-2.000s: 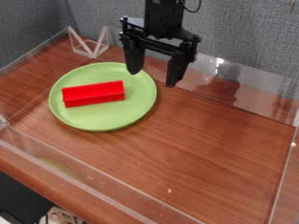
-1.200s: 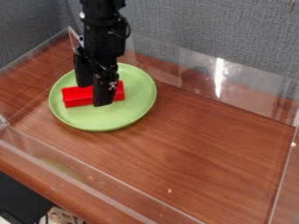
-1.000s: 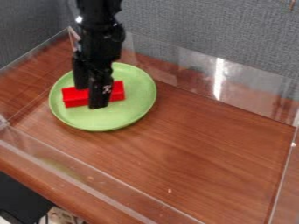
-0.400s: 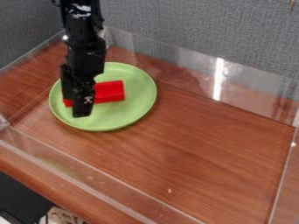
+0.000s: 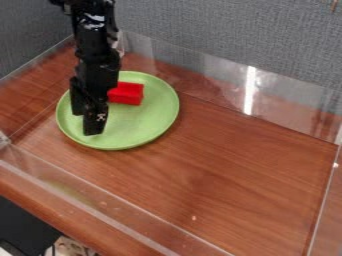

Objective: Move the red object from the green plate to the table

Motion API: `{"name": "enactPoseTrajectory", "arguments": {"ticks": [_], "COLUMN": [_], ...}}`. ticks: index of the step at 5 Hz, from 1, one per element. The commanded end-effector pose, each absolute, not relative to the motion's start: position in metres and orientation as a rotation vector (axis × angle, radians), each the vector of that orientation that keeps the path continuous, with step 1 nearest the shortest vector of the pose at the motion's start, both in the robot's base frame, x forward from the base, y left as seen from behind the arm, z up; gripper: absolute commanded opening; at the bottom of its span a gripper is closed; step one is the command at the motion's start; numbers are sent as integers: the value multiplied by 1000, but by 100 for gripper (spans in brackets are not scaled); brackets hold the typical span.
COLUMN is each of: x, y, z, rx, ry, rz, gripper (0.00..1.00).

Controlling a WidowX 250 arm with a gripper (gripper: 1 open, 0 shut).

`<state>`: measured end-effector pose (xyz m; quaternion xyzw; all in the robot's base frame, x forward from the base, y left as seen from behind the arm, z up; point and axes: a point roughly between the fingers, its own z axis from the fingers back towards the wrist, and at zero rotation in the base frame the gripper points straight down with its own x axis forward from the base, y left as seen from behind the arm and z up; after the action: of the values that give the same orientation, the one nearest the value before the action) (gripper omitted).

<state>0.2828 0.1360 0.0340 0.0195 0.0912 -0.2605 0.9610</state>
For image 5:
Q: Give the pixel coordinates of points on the clear acrylic corner bracket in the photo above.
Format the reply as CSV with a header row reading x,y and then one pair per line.
x,y
118,44

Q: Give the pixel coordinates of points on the green round plate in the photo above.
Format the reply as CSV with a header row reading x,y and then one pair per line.
x,y
132,125

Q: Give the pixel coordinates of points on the white power strip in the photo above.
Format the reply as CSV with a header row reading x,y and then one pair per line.
x,y
69,247

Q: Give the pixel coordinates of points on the red rectangular block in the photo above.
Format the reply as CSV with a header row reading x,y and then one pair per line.
x,y
126,93

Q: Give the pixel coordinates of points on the clear acrylic enclosure walls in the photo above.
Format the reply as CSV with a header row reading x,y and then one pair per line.
x,y
241,180

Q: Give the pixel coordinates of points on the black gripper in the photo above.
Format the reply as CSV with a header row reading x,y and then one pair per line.
x,y
94,32

